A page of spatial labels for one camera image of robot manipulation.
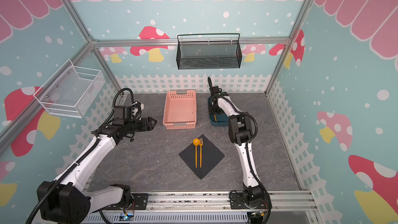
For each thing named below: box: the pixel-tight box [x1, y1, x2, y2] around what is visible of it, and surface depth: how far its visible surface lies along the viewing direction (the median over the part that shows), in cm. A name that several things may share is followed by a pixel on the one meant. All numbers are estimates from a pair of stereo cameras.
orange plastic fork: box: [199, 137, 204, 168], surface depth 96 cm
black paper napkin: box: [178, 133, 225, 180], surface depth 91 cm
